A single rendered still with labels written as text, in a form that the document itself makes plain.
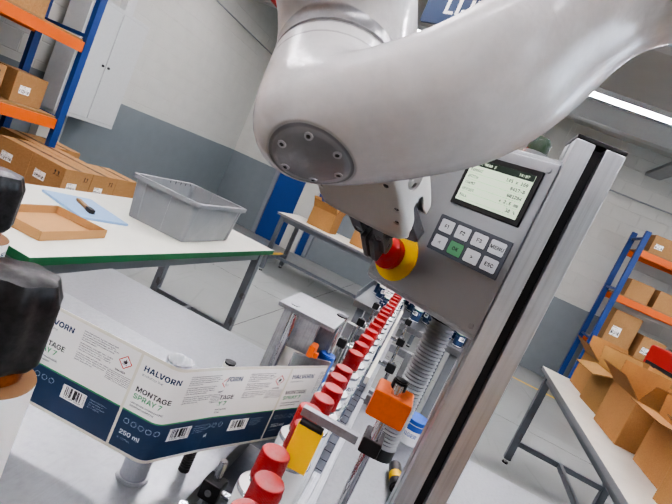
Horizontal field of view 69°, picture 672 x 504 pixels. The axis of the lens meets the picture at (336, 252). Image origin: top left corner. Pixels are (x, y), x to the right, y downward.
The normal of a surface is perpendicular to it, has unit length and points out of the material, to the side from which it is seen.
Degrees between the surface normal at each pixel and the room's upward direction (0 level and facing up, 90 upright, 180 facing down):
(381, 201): 148
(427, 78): 112
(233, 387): 90
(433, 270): 90
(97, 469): 0
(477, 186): 90
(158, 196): 95
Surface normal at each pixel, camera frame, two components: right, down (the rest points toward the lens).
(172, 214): -0.25, 0.12
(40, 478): 0.41, -0.90
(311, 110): -0.40, 0.42
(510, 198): -0.69, -0.22
